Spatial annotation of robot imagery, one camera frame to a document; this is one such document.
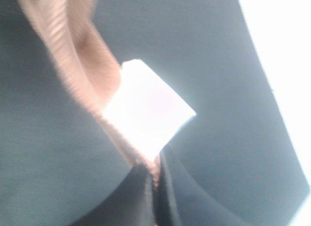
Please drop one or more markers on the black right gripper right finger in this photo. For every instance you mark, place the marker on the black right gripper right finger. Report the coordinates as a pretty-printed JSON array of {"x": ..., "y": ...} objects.
[{"x": 182, "y": 201}]

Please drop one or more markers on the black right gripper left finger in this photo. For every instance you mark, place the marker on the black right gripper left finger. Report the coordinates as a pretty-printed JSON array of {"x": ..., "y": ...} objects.
[{"x": 130, "y": 204}]

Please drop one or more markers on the brown microfibre towel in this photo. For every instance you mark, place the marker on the brown microfibre towel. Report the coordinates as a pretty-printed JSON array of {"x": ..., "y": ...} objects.
[{"x": 84, "y": 64}]

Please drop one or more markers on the white towel care label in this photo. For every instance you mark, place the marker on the white towel care label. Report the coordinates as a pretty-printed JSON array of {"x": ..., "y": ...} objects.
[{"x": 146, "y": 110}]

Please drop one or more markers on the black table cloth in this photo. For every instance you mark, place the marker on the black table cloth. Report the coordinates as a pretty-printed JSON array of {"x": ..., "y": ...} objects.
[{"x": 57, "y": 164}]

